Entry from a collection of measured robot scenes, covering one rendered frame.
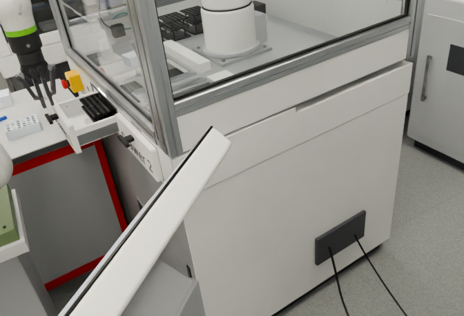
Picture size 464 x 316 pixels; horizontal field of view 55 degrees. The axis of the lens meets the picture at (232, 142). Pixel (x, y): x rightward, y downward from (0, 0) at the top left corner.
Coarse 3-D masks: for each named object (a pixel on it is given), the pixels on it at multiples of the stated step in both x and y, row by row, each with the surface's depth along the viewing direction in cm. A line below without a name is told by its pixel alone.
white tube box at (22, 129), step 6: (18, 120) 175; (30, 120) 174; (36, 120) 173; (18, 126) 170; (24, 126) 170; (30, 126) 171; (36, 126) 172; (6, 132) 167; (12, 132) 168; (18, 132) 169; (24, 132) 171; (30, 132) 172; (12, 138) 169
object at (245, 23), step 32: (160, 0) 98; (192, 0) 102; (224, 0) 106; (256, 0) 111; (288, 0) 117; (320, 0) 123; (352, 0) 129; (384, 0) 137; (192, 32) 105; (224, 32) 110; (256, 32) 115; (288, 32) 121; (320, 32) 128; (352, 32) 135; (192, 64) 109; (224, 64) 114; (256, 64) 120
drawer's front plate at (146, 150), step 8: (120, 120) 139; (120, 128) 143; (128, 128) 134; (136, 136) 129; (136, 144) 133; (144, 144) 125; (136, 152) 137; (144, 152) 128; (152, 152) 122; (144, 160) 131; (152, 160) 124; (152, 168) 127; (160, 168) 126; (160, 176) 127
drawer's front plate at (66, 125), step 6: (54, 102) 154; (54, 108) 152; (60, 108) 150; (60, 114) 146; (60, 120) 149; (66, 120) 142; (66, 126) 140; (72, 126) 140; (66, 132) 147; (72, 132) 140; (66, 138) 153; (72, 138) 141; (72, 144) 144; (78, 144) 143; (78, 150) 144
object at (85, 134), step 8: (80, 96) 165; (64, 104) 162; (72, 104) 163; (80, 104) 165; (64, 112) 163; (72, 112) 165; (80, 112) 166; (72, 120) 161; (80, 120) 161; (104, 120) 147; (112, 120) 148; (80, 128) 143; (88, 128) 145; (96, 128) 146; (104, 128) 148; (112, 128) 149; (80, 136) 144; (88, 136) 146; (96, 136) 147; (104, 136) 149; (80, 144) 145
